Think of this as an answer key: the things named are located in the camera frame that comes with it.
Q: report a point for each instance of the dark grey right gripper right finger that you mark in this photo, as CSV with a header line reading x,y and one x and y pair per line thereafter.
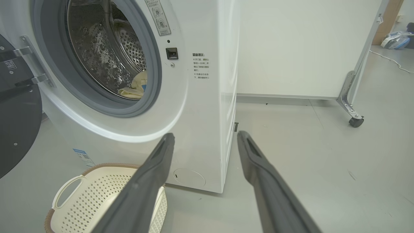
x,y
278,197

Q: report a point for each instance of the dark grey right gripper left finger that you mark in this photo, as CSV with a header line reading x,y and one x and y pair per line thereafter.
x,y
136,194

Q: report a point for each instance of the cream printed garment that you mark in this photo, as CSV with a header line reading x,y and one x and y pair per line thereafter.
x,y
139,80

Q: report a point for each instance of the washing machine door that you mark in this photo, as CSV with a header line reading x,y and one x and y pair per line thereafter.
x,y
16,129

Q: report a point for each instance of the white washing machine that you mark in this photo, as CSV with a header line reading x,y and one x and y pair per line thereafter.
x,y
200,113

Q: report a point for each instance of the stainless steel washing machine drum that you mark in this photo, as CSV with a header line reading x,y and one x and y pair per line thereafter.
x,y
97,55

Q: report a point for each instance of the cream perforated laundry basket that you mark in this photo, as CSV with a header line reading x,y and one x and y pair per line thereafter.
x,y
90,200

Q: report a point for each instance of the blue energy label sticker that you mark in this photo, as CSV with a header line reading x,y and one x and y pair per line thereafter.
x,y
83,158

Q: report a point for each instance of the black caster wheel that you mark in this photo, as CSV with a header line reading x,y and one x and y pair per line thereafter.
x,y
355,122

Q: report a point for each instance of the white rolling partition panel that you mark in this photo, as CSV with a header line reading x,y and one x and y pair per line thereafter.
x,y
291,48

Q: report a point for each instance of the grey warning sticker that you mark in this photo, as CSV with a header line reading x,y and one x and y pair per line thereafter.
x,y
158,17

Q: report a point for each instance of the clear plastic bag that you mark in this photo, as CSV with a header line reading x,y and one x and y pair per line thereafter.
x,y
396,40

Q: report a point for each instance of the brown cardboard box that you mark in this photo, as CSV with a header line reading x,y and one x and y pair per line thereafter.
x,y
388,19

